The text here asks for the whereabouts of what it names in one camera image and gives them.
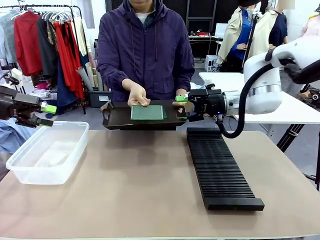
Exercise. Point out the person's right hand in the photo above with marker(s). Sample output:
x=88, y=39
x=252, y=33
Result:
x=137, y=96

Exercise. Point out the white plastic crate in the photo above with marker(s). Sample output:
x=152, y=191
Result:
x=212, y=63

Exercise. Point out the grey storage bin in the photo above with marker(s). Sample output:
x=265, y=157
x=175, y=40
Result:
x=100, y=98

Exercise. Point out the green PCB board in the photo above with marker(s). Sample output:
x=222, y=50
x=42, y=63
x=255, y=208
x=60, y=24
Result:
x=146, y=113

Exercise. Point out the mannequin with beige coat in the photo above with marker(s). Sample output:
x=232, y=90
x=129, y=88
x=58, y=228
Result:
x=237, y=32

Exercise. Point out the white table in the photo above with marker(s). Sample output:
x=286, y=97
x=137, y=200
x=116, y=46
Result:
x=292, y=110

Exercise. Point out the black metal clothes rack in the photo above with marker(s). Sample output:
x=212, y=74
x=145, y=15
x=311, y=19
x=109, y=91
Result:
x=75, y=15

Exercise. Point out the dark blue garment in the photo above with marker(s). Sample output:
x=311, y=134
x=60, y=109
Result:
x=65, y=87

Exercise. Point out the black garment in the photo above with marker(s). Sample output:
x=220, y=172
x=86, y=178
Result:
x=46, y=50

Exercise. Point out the black tripod legs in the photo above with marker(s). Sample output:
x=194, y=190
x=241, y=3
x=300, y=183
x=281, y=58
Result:
x=290, y=135

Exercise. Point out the clear plastic box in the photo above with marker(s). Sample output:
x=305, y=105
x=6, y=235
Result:
x=47, y=155

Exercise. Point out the person's purple jacket torso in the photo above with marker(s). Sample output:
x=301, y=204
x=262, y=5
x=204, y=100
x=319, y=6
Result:
x=142, y=50

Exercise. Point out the person's left forearm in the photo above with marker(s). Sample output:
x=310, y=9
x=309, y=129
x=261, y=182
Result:
x=183, y=75

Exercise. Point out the thin black tripod stand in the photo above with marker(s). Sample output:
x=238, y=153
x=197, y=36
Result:
x=251, y=42

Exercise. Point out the light blue shirt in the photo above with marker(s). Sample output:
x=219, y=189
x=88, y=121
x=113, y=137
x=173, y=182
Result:
x=7, y=35

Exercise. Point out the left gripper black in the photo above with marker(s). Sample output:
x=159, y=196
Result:
x=15, y=105

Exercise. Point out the long red dress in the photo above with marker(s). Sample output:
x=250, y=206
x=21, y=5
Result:
x=68, y=62

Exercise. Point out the person's right forearm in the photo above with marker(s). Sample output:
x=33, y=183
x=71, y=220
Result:
x=112, y=72

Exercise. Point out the white garment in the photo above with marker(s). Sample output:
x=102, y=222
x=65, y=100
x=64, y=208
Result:
x=80, y=37

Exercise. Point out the rolled paper tubes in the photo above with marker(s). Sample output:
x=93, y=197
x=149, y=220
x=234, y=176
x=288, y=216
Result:
x=90, y=75

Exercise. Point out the mannequin with cream jacket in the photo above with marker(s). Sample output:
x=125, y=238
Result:
x=271, y=30

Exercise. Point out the black plastic tray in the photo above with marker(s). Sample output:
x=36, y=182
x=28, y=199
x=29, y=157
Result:
x=117, y=120

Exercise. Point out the blue cloth pile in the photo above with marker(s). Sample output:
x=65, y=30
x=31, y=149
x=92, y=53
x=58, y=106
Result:
x=12, y=136

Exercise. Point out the person's left hand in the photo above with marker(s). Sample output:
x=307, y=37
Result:
x=180, y=92

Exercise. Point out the mannequin with pink top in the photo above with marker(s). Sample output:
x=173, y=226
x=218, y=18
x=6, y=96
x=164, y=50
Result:
x=311, y=25

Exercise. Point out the black slotted PCB rack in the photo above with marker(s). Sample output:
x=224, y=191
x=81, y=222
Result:
x=220, y=170

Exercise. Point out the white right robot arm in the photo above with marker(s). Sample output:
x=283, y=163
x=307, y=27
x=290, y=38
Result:
x=265, y=75

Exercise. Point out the red shirt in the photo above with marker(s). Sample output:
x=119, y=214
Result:
x=26, y=42

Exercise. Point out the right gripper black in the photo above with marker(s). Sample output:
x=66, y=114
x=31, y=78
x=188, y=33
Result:
x=208, y=103

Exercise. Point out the black shelf cabinet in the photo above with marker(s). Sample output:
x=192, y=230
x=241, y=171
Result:
x=202, y=22

